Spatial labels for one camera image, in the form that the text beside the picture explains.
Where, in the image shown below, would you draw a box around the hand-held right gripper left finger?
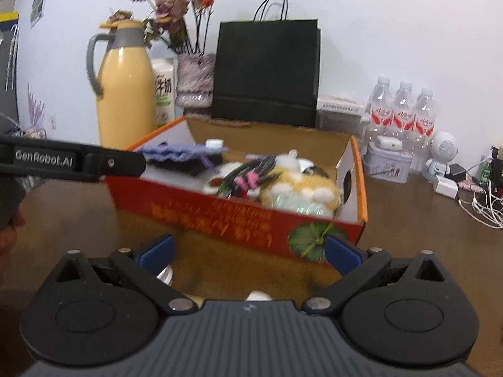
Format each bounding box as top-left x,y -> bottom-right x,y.
39,233 -> 199,317

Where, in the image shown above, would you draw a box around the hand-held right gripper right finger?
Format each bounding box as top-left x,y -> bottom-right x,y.
301,235 -> 464,317

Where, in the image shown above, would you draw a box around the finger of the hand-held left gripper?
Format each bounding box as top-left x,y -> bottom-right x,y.
0,135 -> 147,183

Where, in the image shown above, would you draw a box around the clear crinkled plastic bag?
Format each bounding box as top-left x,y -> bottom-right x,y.
271,192 -> 334,215

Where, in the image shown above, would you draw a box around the red cardboard box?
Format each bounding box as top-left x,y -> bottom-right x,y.
105,116 -> 369,264

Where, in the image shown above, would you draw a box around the white and yellow plush toy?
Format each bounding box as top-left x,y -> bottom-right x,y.
259,149 -> 342,209

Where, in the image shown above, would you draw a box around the navy blue pouch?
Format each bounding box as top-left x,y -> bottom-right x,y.
147,151 -> 224,177

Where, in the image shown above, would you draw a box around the purple knitted pouch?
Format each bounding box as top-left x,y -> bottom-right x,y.
139,142 -> 229,163

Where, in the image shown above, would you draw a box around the black cable bundle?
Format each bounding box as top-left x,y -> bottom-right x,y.
214,155 -> 278,199

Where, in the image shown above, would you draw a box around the person's left hand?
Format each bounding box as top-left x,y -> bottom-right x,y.
0,208 -> 25,271

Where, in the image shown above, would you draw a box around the yellow thermos jug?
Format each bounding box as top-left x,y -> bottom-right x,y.
86,19 -> 157,150

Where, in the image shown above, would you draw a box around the white milk carton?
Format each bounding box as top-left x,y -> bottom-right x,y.
151,57 -> 177,128

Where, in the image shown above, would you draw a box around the dark refrigerator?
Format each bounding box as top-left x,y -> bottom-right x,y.
0,12 -> 20,134

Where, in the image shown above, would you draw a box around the white earbud case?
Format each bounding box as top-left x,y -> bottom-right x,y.
375,135 -> 403,152

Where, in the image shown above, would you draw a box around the white charger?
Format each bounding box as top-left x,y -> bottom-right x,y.
432,176 -> 460,199

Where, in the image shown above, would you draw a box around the purple mottled vase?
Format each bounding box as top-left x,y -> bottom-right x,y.
175,52 -> 217,107

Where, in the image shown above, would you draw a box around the white flat box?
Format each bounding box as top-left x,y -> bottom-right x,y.
316,95 -> 366,130

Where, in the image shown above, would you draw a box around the white robot figure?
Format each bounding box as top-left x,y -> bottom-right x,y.
425,131 -> 458,177

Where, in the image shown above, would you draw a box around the clear water bottle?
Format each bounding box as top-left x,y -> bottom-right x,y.
412,87 -> 437,173
393,81 -> 416,154
365,76 -> 394,154

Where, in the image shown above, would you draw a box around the dried pink roses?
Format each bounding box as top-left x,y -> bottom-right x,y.
107,0 -> 217,53

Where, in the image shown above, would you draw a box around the black paper bag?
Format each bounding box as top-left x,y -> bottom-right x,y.
211,0 -> 321,128

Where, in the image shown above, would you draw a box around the wire storage rack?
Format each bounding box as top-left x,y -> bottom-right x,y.
0,112 -> 47,140

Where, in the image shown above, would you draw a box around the purple wall sticker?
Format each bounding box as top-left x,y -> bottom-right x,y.
27,82 -> 46,128

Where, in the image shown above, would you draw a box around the tangle of white cables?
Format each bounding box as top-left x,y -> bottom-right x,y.
458,157 -> 503,228

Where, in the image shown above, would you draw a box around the wall poster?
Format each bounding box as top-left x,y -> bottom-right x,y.
30,0 -> 51,28

